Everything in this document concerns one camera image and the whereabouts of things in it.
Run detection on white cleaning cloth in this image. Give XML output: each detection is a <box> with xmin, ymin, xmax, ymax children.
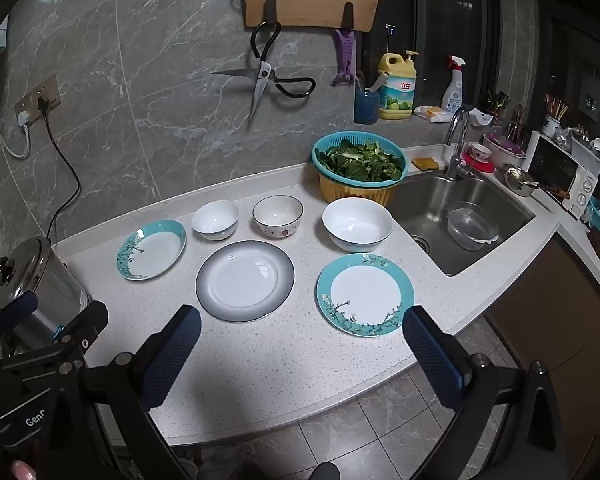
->
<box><xmin>414</xmin><ymin>105</ymin><xmax>453</xmax><ymax>125</ymax></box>

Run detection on steel pot lid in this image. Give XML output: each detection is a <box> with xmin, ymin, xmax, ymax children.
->
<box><xmin>0</xmin><ymin>236</ymin><xmax>56</xmax><ymax>318</ymax></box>

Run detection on dark rimmed patterned bowl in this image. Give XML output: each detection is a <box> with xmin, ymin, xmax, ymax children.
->
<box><xmin>252</xmin><ymin>194</ymin><xmax>304</xmax><ymax>241</ymax></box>

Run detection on small teal floral plate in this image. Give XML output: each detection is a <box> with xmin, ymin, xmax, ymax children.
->
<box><xmin>116</xmin><ymin>219</ymin><xmax>187</xmax><ymax>281</ymax></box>

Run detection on purple peeler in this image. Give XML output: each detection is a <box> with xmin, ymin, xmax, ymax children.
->
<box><xmin>331</xmin><ymin>29</ymin><xmax>357</xmax><ymax>87</ymax></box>

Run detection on wall outlet panel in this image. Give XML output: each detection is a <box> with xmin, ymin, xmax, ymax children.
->
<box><xmin>14</xmin><ymin>74</ymin><xmax>61</xmax><ymax>126</ymax></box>

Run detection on red mat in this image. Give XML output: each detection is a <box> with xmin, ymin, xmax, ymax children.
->
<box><xmin>461</xmin><ymin>152</ymin><xmax>495</xmax><ymax>175</ymax></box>

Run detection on green leafy vegetables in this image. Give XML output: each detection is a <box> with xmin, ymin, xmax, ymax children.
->
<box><xmin>319</xmin><ymin>140</ymin><xmax>403</xmax><ymax>181</ymax></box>

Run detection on white toaster oven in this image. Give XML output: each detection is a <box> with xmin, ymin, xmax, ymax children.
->
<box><xmin>522</xmin><ymin>130</ymin><xmax>600</xmax><ymax>221</ymax></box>

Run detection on small white bowl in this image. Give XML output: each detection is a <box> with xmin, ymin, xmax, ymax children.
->
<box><xmin>191</xmin><ymin>200</ymin><xmax>240</xmax><ymax>241</ymax></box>

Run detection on grey rimmed white plate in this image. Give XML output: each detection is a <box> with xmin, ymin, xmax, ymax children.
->
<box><xmin>195</xmin><ymin>240</ymin><xmax>296</xmax><ymax>322</ymax></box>

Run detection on yellow teal vegetable basket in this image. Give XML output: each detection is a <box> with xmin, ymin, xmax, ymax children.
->
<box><xmin>312</xmin><ymin>131</ymin><xmax>407</xmax><ymax>190</ymax></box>

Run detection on white chopstick holder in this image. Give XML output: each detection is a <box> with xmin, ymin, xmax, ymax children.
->
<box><xmin>542</xmin><ymin>94</ymin><xmax>571</xmax><ymax>138</ymax></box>

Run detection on large teal floral plate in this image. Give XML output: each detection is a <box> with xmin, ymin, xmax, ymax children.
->
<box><xmin>315</xmin><ymin>253</ymin><xmax>415</xmax><ymax>336</ymax></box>

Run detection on yellow detergent bottle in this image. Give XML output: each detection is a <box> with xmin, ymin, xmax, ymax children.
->
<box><xmin>377</xmin><ymin>50</ymin><xmax>419</xmax><ymax>120</ymax></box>

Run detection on small steel bowl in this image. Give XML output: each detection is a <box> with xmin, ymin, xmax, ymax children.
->
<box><xmin>502</xmin><ymin>162</ymin><xmax>541</xmax><ymax>197</ymax></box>

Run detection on white power cable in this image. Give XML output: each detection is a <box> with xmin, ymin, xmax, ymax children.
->
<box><xmin>0</xmin><ymin>62</ymin><xmax>32</xmax><ymax>159</ymax></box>

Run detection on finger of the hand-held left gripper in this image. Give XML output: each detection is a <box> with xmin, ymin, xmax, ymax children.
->
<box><xmin>55</xmin><ymin>300</ymin><xmax>110</xmax><ymax>361</ymax></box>
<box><xmin>0</xmin><ymin>291</ymin><xmax>40</xmax><ymax>358</ymax></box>

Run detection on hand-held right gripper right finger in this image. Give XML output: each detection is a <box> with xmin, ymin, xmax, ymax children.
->
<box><xmin>402</xmin><ymin>305</ymin><xmax>568</xmax><ymax>480</ymax></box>

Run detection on yellow ribbed basin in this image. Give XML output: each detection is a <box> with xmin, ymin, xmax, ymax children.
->
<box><xmin>318</xmin><ymin>170</ymin><xmax>398</xmax><ymax>205</ymax></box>

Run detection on black power cable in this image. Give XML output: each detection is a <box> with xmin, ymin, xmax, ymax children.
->
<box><xmin>37</xmin><ymin>99</ymin><xmax>83</xmax><ymax>251</ymax></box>

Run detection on chrome faucet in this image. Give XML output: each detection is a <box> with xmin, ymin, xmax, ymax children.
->
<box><xmin>445</xmin><ymin>106</ymin><xmax>483</xmax><ymax>182</ymax></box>

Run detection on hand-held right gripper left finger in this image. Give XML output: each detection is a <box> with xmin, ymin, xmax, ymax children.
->
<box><xmin>82</xmin><ymin>304</ymin><xmax>203</xmax><ymax>480</ymax></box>

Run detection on purple bowl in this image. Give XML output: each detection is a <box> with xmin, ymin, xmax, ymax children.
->
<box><xmin>482</xmin><ymin>132</ymin><xmax>527</xmax><ymax>158</ymax></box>

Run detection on stainless steel electric pot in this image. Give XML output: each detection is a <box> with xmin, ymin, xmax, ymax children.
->
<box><xmin>10</xmin><ymin>247</ymin><xmax>93</xmax><ymax>356</ymax></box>

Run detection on black handled kitchen scissors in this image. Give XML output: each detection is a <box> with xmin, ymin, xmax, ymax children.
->
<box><xmin>211</xmin><ymin>21</ymin><xmax>316</xmax><ymax>120</ymax></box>

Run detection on stainless steel sink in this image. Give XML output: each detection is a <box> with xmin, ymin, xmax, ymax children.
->
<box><xmin>387</xmin><ymin>170</ymin><xmax>537</xmax><ymax>277</ymax></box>

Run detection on white spray bottle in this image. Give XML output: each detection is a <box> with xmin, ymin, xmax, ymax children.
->
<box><xmin>440</xmin><ymin>54</ymin><xmax>468</xmax><ymax>114</ymax></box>

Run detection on clear glass bowl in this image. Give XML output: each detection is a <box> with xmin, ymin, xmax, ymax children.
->
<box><xmin>446</xmin><ymin>201</ymin><xmax>500</xmax><ymax>252</ymax></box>

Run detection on dark rounded object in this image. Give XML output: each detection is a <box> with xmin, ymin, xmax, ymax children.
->
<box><xmin>307</xmin><ymin>461</ymin><xmax>341</xmax><ymax>480</ymax></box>

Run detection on blue cup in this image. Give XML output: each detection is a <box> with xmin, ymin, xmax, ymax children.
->
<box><xmin>354</xmin><ymin>89</ymin><xmax>381</xmax><ymax>125</ymax></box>

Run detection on person's left hand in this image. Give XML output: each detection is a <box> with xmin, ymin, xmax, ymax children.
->
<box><xmin>7</xmin><ymin>460</ymin><xmax>38</xmax><ymax>480</ymax></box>

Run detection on white shallow plate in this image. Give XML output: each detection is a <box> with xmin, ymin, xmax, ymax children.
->
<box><xmin>322</xmin><ymin>197</ymin><xmax>394</xmax><ymax>254</ymax></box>

